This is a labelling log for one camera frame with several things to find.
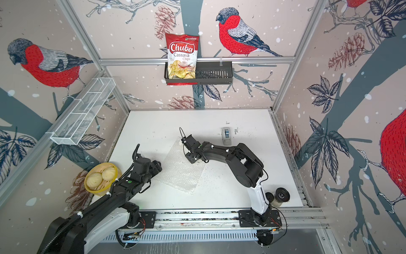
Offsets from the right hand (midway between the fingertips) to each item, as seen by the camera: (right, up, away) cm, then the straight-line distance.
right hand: (193, 152), depth 96 cm
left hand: (-19, -4, -8) cm, 21 cm away
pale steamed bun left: (-50, -11, -16) cm, 54 cm away
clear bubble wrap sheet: (-9, -10, -6) cm, 15 cm away
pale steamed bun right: (-45, -9, -13) cm, 48 cm away
